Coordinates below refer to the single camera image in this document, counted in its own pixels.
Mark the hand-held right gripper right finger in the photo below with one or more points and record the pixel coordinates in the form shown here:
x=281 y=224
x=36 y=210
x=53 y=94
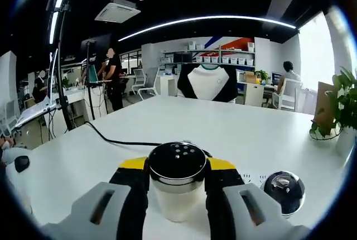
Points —
x=251 y=212

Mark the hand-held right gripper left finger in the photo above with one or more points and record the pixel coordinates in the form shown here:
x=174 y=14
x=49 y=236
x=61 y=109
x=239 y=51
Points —
x=106 y=212

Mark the tall seasoning bottle brown powder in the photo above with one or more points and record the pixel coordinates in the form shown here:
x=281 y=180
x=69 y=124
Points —
x=283 y=192

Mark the tall seasoning bottle white powder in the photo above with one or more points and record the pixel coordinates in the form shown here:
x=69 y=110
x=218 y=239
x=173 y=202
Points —
x=177 y=167

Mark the black oval case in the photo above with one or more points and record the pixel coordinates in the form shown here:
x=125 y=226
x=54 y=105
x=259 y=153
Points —
x=22 y=164

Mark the white office chair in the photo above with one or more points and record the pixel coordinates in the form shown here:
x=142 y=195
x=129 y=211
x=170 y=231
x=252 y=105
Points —
x=288 y=95

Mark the white laptop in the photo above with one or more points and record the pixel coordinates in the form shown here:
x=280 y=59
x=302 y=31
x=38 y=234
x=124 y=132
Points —
x=36 y=109

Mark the brown paper bag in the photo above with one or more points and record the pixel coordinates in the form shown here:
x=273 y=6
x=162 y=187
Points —
x=325 y=103

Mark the grey mesh office chair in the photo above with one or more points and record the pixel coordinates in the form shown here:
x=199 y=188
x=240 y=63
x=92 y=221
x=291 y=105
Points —
x=138 y=81
x=149 y=83

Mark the cardboard box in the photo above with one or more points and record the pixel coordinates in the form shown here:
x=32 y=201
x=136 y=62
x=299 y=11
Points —
x=250 y=77

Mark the black stand pole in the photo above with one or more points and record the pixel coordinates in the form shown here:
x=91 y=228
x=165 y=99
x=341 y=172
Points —
x=60 y=83

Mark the green potted plant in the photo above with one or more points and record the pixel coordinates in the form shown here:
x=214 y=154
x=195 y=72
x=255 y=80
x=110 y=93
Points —
x=346 y=103

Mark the shelf with white bins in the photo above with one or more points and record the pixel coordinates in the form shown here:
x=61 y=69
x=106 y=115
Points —
x=223 y=55

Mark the curved ceiling light strip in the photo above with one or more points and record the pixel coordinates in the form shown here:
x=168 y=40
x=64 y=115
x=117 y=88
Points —
x=206 y=19

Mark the ceiling air conditioner unit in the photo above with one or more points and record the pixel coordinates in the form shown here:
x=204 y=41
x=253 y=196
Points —
x=117 y=10

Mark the straight ceiling light strip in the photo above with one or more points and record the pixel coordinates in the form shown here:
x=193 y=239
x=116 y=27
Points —
x=60 y=2

